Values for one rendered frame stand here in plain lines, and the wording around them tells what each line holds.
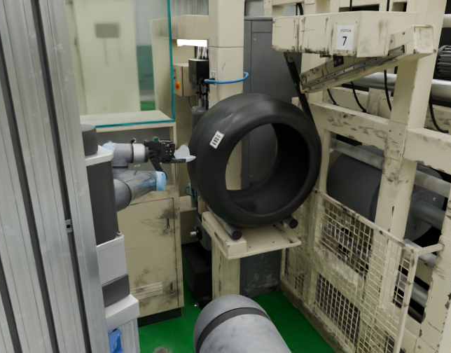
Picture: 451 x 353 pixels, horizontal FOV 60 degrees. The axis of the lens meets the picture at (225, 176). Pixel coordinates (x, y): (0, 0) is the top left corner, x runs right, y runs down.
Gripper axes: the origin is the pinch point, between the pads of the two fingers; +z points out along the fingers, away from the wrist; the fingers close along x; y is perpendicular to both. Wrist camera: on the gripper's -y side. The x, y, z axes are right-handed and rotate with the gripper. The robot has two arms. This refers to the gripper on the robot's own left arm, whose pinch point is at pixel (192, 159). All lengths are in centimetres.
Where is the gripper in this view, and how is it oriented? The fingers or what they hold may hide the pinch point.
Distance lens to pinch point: 160.2
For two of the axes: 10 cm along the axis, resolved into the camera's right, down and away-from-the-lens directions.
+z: 9.2, -0.1, 3.9
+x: -3.7, -3.2, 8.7
